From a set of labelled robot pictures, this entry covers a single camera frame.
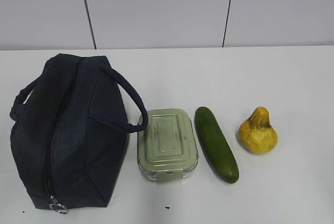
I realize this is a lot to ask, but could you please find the dark blue lunch bag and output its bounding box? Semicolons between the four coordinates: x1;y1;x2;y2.
10;53;148;214

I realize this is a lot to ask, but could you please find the green cucumber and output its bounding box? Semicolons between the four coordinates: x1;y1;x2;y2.
195;107;240;184

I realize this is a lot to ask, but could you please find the green lid lunch box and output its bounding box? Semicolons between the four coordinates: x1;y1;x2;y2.
137;108;199;181

